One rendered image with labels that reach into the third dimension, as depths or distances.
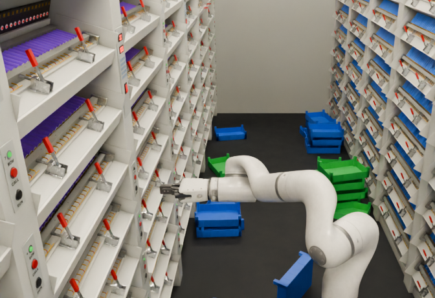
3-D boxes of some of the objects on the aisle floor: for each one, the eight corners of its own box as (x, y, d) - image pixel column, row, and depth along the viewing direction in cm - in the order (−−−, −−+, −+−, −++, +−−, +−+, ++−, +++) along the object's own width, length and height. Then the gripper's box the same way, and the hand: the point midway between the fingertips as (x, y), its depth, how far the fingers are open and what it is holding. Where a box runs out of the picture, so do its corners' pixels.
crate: (311, 284, 254) (313, 255, 246) (285, 317, 232) (287, 286, 224) (298, 279, 258) (300, 250, 250) (272, 311, 236) (272, 280, 228)
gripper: (213, 170, 161) (163, 170, 162) (210, 190, 147) (155, 190, 148) (214, 188, 163) (164, 188, 165) (210, 210, 150) (156, 209, 151)
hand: (166, 188), depth 157 cm, fingers closed
